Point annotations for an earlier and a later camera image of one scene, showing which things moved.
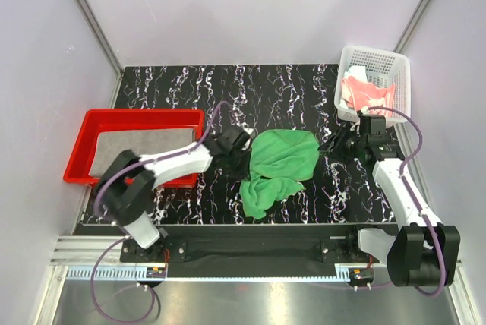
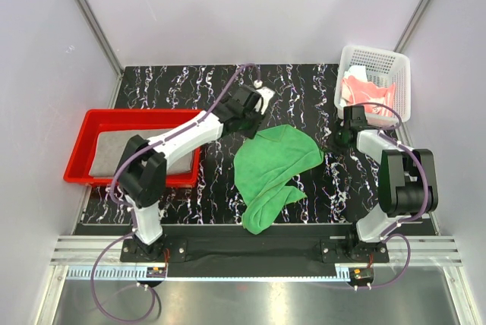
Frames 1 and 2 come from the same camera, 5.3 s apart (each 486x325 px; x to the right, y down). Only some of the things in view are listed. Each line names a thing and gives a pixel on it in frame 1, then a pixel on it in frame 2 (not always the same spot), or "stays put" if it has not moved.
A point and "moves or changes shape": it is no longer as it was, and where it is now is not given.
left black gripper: [244, 172] -> [251, 132]
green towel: [280, 160] moves or changes shape
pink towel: [360, 95] stays put
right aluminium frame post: [423, 7] stays put
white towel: [357, 71] stays put
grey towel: [109, 145] stays put
